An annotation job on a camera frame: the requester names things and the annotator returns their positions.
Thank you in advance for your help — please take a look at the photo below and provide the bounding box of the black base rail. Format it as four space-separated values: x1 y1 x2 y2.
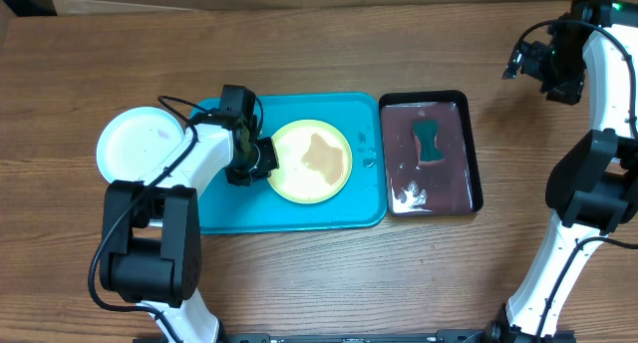
132 328 577 343

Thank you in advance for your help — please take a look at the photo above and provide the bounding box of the green sponge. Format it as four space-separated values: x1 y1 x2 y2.
412 119 445 167

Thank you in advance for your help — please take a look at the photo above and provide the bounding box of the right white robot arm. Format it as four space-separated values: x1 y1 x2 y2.
481 0 637 342

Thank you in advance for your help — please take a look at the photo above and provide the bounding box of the teal plastic tray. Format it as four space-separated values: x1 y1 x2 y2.
198 93 388 234

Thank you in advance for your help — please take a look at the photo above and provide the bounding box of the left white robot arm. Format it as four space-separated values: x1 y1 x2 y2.
88 85 278 342

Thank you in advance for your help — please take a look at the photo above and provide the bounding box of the light blue plate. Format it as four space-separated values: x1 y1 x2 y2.
96 107 184 182

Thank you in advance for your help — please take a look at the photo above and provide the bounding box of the black tray with dirty water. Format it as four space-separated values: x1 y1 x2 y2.
379 90 483 216

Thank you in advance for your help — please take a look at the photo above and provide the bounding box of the yellow plate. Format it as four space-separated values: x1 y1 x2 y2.
268 120 353 204

